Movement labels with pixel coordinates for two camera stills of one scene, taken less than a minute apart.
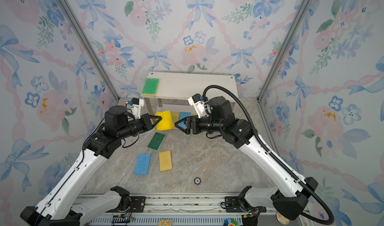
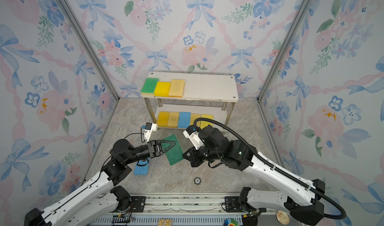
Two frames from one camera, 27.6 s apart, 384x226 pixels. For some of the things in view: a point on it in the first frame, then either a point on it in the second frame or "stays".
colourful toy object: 231,222 stays
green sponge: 150,87 stays
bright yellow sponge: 166,122 to 162,89
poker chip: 197,181 stays
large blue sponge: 182,115 stays
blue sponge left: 141,165 stays
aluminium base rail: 189,210 stays
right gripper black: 189,122 to 193,159
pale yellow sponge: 165,161 to 176,89
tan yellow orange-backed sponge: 175,117 stays
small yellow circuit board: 165,222 stays
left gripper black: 145,119 to 155,149
